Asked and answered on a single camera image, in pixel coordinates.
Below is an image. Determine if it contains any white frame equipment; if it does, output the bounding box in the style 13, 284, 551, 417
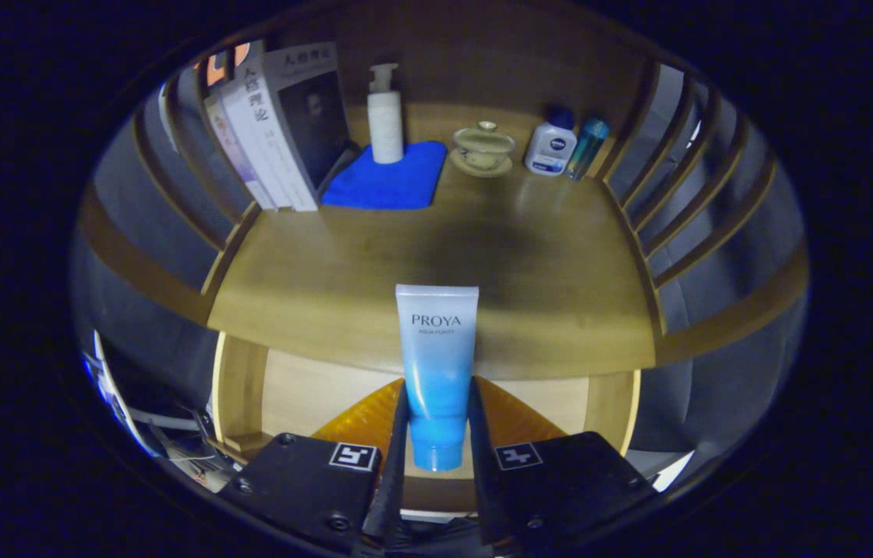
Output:
82, 332, 158, 458

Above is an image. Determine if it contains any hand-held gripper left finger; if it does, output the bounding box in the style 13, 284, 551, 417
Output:
218, 377, 411, 555

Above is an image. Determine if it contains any blue folded cloth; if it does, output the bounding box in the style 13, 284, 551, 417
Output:
320, 139, 449, 211

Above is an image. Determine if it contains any beige lidded ceramic teacup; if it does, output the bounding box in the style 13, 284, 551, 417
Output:
449, 120, 517, 179

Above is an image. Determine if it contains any blue white cosmetic tube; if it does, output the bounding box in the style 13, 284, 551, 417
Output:
395, 284, 479, 472

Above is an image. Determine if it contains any white box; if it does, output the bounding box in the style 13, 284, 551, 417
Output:
649, 452, 696, 493

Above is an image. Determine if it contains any white lotion bottle blue cap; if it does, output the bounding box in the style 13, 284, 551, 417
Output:
524, 106, 578, 177

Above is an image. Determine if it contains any pale purple book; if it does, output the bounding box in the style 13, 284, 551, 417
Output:
204, 91, 278, 212

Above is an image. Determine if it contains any white book with dark cover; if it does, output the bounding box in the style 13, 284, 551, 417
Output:
262, 41, 356, 212

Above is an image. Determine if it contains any wooden countertop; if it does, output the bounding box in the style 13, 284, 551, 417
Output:
208, 105, 658, 381

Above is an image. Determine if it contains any black backdrop cloth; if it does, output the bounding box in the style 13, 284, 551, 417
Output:
80, 43, 805, 458

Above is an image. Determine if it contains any wooden drawer with black knob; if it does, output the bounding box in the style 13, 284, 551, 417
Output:
211, 332, 642, 512

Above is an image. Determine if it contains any white pump bottle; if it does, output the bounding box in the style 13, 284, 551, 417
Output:
366, 64, 406, 165

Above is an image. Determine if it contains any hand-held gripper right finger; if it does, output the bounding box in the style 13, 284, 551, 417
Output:
467, 376, 658, 555

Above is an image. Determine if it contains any slim teal bottle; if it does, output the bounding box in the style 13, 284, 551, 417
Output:
565, 116, 610, 182

